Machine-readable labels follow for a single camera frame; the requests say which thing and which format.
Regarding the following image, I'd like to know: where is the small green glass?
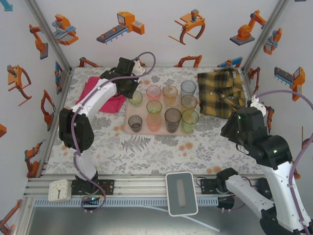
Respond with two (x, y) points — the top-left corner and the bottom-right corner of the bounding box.
(128, 90), (144, 108)

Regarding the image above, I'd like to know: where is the white slotted cable duct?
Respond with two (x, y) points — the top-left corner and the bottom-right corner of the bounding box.
(33, 197), (219, 208)

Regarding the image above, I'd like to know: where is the tall green glass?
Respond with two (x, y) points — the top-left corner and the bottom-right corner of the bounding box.
(181, 109), (200, 134)

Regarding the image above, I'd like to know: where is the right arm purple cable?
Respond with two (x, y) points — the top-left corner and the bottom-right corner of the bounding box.
(220, 90), (313, 235)

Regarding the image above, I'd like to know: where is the short pink-red glass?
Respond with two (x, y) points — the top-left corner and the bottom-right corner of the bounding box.
(146, 85), (162, 100)

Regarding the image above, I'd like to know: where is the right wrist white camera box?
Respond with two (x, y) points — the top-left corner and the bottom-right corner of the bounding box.
(249, 94), (266, 111)

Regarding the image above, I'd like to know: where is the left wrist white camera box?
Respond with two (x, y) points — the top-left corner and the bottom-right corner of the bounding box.
(133, 60), (147, 74)

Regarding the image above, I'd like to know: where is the aluminium front frame rail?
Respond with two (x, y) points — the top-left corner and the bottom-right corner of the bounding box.
(23, 175), (288, 198)

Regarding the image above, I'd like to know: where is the folded pink towel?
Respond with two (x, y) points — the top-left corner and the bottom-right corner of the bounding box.
(75, 76), (127, 114)

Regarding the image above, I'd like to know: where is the aluminium frame post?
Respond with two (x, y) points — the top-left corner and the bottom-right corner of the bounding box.
(242, 0), (291, 71)
(25, 0), (73, 71)

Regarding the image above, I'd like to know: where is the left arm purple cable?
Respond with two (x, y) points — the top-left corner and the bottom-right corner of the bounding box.
(72, 51), (157, 214)

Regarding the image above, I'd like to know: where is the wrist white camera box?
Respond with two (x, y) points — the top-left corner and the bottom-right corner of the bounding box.
(249, 94), (266, 111)
(133, 60), (147, 74)

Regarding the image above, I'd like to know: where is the short grey glass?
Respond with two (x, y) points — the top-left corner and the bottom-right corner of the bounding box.
(128, 115), (143, 133)

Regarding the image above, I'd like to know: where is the small black controller board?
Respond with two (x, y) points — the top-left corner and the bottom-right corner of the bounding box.
(217, 195), (235, 213)
(82, 195), (103, 204)

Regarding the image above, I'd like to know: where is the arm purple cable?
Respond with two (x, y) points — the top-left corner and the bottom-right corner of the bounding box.
(220, 90), (313, 235)
(72, 51), (157, 214)

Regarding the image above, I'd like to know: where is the black computer mouse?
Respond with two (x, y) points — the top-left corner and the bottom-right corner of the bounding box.
(258, 177), (271, 199)

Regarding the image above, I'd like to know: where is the tall blue glass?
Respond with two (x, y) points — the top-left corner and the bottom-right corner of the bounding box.
(180, 80), (197, 98)

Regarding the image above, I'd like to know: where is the short orange glass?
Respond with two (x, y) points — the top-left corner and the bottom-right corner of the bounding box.
(162, 85), (179, 107)

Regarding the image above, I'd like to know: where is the wide short green glass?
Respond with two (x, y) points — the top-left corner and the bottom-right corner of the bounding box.
(146, 99), (163, 115)

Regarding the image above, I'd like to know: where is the tall amber glass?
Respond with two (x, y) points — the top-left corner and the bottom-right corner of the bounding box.
(180, 94), (198, 113)

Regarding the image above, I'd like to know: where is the floral patterned tablecloth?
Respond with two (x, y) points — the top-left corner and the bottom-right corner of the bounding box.
(45, 66), (269, 176)

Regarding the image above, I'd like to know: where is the tall grey glass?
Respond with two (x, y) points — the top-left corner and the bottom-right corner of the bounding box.
(164, 107), (182, 134)

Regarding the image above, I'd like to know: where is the salmon dotted glass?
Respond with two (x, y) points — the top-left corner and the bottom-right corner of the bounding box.
(146, 113), (162, 133)

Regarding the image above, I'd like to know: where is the white square clock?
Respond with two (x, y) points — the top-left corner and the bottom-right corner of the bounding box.
(48, 180), (72, 202)

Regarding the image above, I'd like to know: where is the yellow black plaid shirt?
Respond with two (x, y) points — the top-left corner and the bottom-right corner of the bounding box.
(197, 67), (246, 116)

